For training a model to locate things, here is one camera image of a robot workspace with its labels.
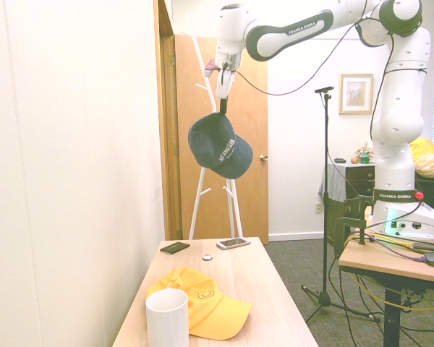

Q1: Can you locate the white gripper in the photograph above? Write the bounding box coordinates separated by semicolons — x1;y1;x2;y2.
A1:
216;69;237;115

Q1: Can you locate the navy blue baseball cap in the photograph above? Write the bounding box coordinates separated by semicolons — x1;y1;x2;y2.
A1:
187;111;255;181

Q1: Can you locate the yellow baseball cap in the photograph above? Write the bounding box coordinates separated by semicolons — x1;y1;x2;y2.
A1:
145;266;253;341

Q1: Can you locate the white coat rack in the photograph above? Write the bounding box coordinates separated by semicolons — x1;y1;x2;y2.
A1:
183;12;244;241

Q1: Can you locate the wooden door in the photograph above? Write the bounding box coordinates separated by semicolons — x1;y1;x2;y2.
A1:
174;34;270;245

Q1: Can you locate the black tripod stand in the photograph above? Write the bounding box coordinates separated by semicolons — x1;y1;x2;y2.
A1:
300;92;383;325

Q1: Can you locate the grey cloth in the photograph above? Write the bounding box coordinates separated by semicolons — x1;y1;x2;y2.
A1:
318;162;348;202

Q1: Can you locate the white smartphone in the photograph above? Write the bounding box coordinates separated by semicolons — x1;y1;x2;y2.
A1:
216;237;252;251

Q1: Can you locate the black wallet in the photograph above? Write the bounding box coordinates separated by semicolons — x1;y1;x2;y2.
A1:
160;241;191;255

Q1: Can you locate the dark wooden dresser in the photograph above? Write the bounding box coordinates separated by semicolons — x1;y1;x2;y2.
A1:
344;161;434;218

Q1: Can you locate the black metal clamp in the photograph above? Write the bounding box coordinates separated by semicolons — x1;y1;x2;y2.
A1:
331;194;372;260

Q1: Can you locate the plain yellow cushion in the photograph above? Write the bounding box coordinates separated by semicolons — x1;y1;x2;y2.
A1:
408;137;434;160

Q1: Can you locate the yellow patterned cushion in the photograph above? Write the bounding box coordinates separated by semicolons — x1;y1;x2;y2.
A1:
414;153;434;179

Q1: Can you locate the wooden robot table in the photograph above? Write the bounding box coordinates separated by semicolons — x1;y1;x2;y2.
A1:
338;209;434;347

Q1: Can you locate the white mug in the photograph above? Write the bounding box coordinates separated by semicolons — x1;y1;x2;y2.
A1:
145;288;190;347

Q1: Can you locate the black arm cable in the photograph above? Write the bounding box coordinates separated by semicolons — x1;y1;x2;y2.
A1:
220;0;432;97

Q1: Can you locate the wooden door frame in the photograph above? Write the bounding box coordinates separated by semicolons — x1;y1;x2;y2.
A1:
153;0;184;241

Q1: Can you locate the framed wall picture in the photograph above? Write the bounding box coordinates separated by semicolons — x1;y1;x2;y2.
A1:
339;73;374;116

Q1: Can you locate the purple cable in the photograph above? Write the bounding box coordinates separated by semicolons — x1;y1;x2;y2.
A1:
367;234;433;262

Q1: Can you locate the yellow cable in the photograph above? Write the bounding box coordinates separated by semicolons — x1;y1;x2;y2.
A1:
342;231;434;316

